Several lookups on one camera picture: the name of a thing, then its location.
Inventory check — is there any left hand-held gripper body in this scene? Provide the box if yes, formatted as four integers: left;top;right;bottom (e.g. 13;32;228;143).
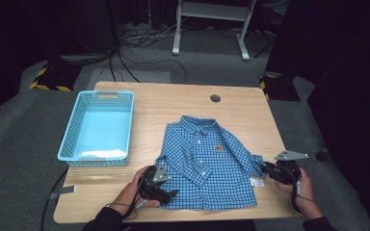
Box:
137;163;172;200

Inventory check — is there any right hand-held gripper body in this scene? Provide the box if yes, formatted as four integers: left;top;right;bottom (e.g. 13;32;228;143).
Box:
274;149;309;186

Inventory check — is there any blue checked shirt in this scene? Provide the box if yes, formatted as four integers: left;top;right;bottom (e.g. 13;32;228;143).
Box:
155;115;268;212

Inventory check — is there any person's left hand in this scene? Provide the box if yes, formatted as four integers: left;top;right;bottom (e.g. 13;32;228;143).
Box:
110;166;161;216

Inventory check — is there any person's right hand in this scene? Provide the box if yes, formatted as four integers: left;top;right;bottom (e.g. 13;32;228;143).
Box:
276;167;320;219

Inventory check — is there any small dark round object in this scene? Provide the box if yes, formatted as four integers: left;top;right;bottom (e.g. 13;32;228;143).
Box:
315;148;330;163

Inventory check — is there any light blue plastic basket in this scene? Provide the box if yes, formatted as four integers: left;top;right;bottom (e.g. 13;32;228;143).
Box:
57;90;136;167

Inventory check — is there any black yellow striped stand base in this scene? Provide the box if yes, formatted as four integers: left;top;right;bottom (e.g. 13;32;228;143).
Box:
258;71;302;103
28;62;82;92

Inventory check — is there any grey tape strip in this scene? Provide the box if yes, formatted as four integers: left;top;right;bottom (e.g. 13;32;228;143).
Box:
48;185;77;200

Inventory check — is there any right hand-held gripper cable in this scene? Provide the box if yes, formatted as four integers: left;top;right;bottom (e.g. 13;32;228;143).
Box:
288;167;320;217

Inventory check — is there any hand-held gripper cable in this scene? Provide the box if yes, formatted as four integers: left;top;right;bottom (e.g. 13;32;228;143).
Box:
105;181;149;222
288;167;320;217

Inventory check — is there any left hand-held gripper cable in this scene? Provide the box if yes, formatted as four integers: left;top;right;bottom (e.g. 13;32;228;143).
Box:
105;181;149;222

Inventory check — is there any black cable beside table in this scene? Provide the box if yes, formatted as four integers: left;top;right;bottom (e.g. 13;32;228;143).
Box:
40;167;70;231

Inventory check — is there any bundle of black floor cables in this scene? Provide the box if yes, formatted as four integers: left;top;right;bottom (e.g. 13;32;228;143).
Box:
60;18;188;85

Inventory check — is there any white metal desk frame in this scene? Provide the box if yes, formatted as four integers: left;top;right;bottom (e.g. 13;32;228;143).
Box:
172;0;258;63

